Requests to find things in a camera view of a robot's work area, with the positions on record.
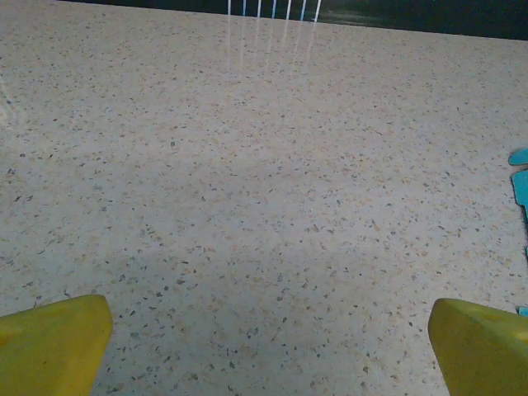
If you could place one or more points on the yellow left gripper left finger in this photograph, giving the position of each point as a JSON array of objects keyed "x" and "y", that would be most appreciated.
[{"x": 49, "y": 350}]

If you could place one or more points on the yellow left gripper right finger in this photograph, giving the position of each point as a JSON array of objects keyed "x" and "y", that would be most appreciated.
[{"x": 482, "y": 354}]

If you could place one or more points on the teal paper box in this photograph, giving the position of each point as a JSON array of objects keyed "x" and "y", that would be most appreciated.
[{"x": 521, "y": 185}]

